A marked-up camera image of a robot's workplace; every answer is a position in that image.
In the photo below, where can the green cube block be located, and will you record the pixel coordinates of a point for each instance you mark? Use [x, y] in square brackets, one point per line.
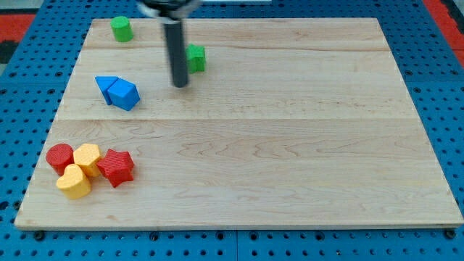
[196, 58]

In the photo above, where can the yellow heart block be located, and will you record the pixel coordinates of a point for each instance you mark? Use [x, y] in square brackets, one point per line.
[74, 183]

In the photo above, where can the red cylinder block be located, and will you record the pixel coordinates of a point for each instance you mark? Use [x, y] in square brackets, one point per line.
[59, 157]

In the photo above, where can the blue triangle block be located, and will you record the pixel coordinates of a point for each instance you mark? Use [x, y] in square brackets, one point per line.
[104, 83]

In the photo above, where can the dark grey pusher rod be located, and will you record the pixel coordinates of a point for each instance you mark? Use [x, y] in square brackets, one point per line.
[176, 51]

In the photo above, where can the wooden board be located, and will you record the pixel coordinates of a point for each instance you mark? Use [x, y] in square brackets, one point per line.
[296, 124]

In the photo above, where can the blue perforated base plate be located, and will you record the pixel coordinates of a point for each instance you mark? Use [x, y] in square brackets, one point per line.
[37, 74]

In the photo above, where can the green cylinder block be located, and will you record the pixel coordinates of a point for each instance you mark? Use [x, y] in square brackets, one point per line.
[121, 29]

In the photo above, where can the red star block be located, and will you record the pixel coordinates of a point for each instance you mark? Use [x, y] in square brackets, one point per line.
[116, 167]

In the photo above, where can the blue cube block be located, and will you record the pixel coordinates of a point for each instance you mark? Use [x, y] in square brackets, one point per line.
[123, 94]

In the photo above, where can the yellow hexagon block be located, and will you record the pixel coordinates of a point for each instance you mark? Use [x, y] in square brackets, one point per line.
[86, 157]

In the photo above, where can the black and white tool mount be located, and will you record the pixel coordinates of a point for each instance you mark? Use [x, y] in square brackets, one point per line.
[173, 9]

